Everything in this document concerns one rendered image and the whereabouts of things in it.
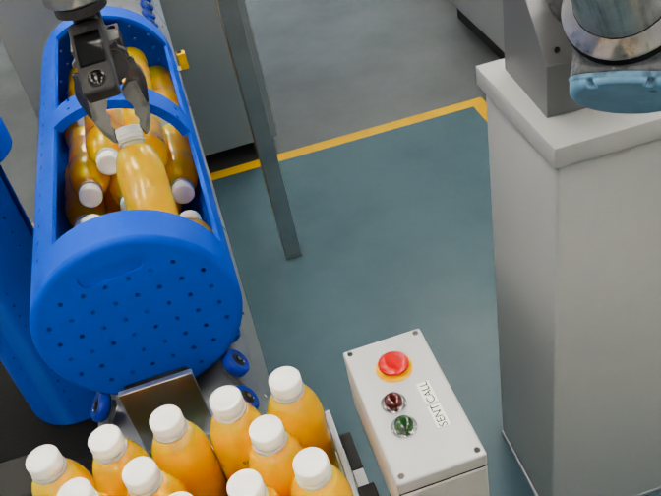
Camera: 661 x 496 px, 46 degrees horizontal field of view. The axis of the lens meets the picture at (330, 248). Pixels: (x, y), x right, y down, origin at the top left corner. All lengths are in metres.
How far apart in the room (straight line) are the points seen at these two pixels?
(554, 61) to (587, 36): 0.28
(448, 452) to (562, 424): 0.93
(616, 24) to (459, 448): 0.51
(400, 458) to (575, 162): 0.62
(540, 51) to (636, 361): 0.72
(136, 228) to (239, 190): 2.28
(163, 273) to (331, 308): 1.61
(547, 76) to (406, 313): 1.41
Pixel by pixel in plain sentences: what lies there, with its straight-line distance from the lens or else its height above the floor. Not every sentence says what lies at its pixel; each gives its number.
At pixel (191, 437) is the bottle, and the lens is 0.97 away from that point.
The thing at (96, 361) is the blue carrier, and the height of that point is 1.05.
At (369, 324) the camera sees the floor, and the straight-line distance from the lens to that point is 2.55.
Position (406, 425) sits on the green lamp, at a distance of 0.86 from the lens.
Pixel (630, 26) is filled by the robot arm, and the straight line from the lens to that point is 0.99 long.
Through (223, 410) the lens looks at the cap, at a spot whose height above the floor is 1.10.
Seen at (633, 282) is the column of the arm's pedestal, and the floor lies 0.74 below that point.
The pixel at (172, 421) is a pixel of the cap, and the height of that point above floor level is 1.11.
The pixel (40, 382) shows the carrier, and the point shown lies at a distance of 2.27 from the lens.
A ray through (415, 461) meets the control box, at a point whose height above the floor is 1.10.
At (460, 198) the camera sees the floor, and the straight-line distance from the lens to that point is 3.01.
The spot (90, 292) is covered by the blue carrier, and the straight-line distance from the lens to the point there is 1.07.
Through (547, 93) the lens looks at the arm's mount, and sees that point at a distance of 1.31.
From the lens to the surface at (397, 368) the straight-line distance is 0.92.
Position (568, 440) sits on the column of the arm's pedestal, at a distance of 1.83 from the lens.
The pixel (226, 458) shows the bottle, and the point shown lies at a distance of 0.98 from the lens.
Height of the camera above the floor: 1.79
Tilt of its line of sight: 39 degrees down
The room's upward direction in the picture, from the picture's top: 13 degrees counter-clockwise
